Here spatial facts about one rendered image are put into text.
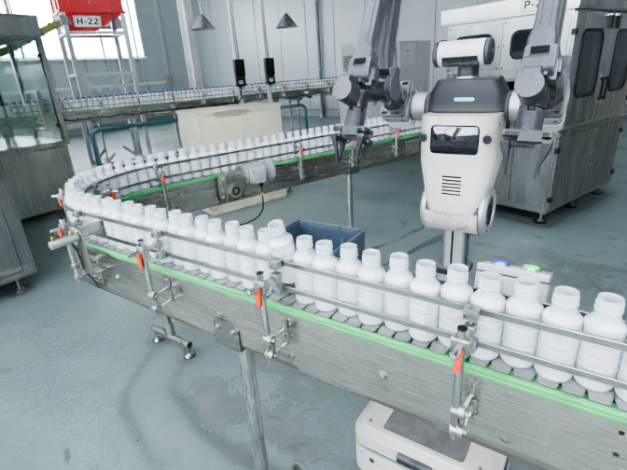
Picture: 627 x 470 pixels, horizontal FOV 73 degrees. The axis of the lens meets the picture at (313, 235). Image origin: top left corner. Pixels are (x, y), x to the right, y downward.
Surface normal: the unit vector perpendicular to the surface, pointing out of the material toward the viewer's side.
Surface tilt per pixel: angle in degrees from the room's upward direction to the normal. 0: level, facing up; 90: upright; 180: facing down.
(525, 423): 90
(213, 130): 90
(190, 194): 90
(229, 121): 90
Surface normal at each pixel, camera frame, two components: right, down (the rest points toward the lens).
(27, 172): 0.83, 0.16
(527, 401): -0.56, 0.33
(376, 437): -0.34, -0.62
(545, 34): -0.52, -0.15
